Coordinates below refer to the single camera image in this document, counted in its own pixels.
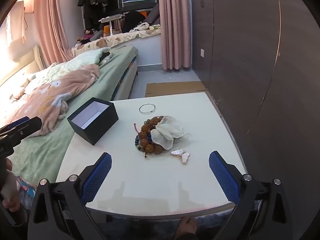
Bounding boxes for pink curtain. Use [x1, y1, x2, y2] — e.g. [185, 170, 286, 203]
[34, 0, 72, 66]
[159, 0, 191, 70]

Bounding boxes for pale green pillow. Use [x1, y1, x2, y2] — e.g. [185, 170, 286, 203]
[47, 47, 111, 77]

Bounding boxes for black jewelry box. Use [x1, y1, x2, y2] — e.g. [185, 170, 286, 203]
[67, 98, 119, 146]

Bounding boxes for white organza pouch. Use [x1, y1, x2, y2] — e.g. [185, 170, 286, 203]
[150, 116, 190, 150]

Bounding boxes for hanging dark clothes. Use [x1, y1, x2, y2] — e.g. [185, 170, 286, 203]
[77, 0, 119, 30]

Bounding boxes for green sheet bed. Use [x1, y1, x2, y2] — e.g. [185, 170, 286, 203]
[9, 45, 138, 185]

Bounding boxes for silver bangle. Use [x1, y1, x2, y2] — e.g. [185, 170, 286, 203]
[139, 103, 156, 114]

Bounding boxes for dark brown wardrobe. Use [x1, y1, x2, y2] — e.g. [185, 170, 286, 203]
[191, 0, 319, 239]

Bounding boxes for brown rudraksha bead bracelet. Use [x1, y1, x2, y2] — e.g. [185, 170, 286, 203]
[133, 115, 166, 158]

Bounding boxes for floral window seat cushion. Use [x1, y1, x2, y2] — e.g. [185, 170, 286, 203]
[71, 25, 161, 57]

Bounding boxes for pink duck fleece blanket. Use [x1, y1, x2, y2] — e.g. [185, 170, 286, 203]
[1, 64, 100, 137]

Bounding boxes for left pink curtain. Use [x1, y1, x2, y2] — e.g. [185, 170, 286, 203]
[34, 0, 72, 66]

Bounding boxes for person's bare foot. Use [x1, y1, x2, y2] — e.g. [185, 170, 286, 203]
[175, 217, 197, 240]

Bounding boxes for person's left hand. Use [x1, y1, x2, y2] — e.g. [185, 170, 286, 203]
[1, 158, 20, 212]

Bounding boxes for right pink curtain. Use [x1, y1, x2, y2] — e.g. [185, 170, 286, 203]
[159, 0, 191, 70]

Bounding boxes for flat brown cardboard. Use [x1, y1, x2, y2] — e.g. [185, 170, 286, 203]
[145, 81, 206, 98]

